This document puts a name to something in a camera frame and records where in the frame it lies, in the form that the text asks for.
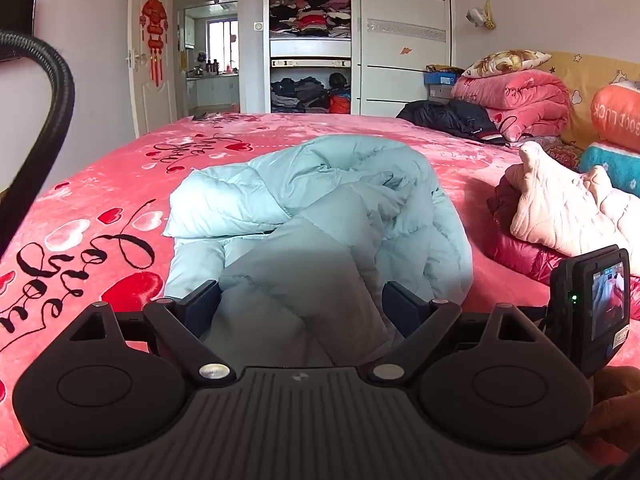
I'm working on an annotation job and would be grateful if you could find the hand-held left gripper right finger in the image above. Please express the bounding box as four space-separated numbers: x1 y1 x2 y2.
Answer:
367 280 546 386

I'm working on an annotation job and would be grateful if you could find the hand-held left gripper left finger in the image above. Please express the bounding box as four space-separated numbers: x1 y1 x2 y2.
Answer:
65 280 237 387

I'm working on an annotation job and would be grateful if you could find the light blue down jacket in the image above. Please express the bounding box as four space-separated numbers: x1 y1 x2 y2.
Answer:
162 135 475 368

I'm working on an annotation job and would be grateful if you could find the pile of dark clothes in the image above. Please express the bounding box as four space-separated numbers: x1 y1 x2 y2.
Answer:
271 72 352 114

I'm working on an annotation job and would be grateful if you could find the pile of folded mixed clothes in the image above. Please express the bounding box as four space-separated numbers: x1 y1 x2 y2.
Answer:
270 0 352 38

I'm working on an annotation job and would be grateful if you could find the person's right hand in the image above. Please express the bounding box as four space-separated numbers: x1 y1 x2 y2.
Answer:
582 365 640 441

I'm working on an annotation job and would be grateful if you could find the red heart printed blanket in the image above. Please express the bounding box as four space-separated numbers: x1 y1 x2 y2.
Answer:
0 112 640 466

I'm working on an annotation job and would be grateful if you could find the teal blanket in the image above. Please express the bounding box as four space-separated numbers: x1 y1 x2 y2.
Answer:
580 142 640 196

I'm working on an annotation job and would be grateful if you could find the dark floral cloth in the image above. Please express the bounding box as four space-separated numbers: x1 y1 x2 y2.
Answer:
537 140 586 173

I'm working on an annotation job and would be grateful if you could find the black jacket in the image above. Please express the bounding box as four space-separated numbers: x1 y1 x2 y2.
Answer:
396 99 511 146

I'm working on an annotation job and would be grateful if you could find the orange pillow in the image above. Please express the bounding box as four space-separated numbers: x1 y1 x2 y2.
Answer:
590 82 640 153

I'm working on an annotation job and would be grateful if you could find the kitchen counter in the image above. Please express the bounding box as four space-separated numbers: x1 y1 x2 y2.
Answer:
186 67 240 111

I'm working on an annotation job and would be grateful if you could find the pink folded quilt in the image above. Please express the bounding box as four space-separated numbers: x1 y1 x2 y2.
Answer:
451 70 571 142

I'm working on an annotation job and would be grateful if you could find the yellow headboard cover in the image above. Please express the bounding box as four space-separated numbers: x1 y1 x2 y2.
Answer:
542 51 640 148

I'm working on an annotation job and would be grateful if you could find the floral pillow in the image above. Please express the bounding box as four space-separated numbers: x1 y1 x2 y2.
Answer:
461 50 552 79

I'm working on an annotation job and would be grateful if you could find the kitchen window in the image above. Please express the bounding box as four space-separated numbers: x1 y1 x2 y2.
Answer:
207 17 238 63

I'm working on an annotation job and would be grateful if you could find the red hanging knot decoration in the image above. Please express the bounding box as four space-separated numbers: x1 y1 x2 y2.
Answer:
140 0 169 87

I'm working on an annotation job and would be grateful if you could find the white wardrobe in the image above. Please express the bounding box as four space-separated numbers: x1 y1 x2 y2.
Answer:
265 0 458 117

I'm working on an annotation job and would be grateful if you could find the black ribbed cable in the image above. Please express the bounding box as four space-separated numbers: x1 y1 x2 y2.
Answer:
0 30 76 256

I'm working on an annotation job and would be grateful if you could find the black wall television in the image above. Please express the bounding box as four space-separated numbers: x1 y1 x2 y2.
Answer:
0 0 38 62

